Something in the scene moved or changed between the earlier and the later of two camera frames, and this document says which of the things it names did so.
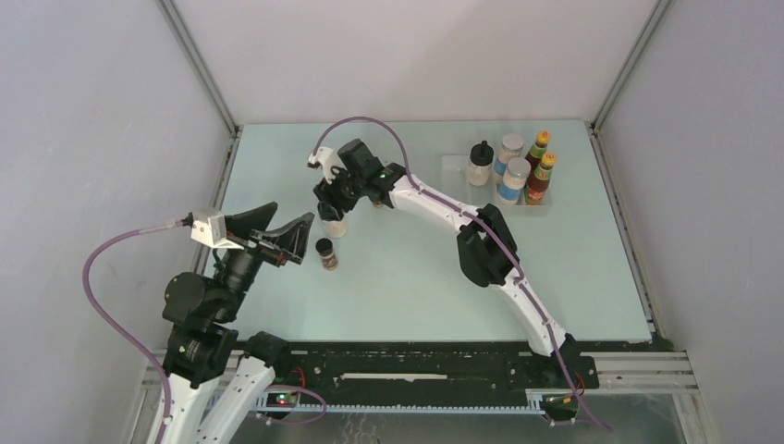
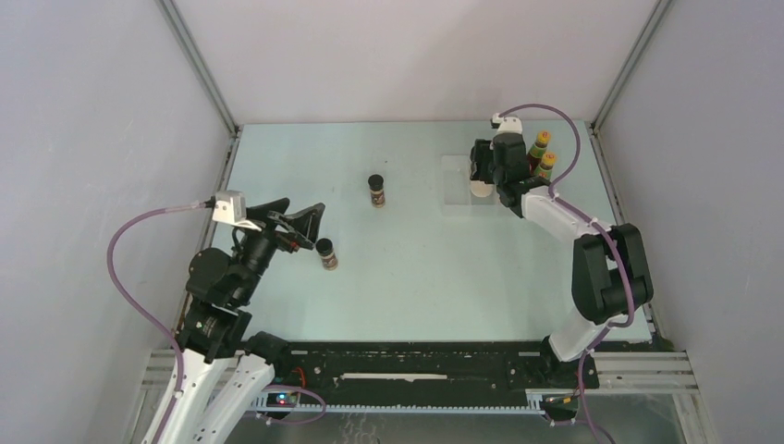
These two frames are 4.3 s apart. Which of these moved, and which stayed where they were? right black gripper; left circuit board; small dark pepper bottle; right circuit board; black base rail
Moved: right black gripper
Stayed: small dark pepper bottle; left circuit board; right circuit board; black base rail
